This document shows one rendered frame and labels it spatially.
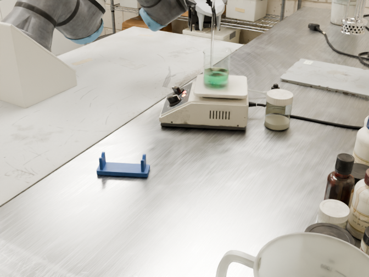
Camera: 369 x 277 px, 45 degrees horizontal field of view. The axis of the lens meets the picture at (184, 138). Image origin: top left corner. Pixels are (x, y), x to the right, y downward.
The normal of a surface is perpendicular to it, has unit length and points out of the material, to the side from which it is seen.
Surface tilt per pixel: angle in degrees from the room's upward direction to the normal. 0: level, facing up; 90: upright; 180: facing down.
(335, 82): 0
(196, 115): 90
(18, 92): 90
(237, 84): 0
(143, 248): 0
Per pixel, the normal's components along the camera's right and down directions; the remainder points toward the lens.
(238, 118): -0.11, 0.48
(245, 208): 0.00, -0.88
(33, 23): 0.55, -0.24
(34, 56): 0.84, 0.26
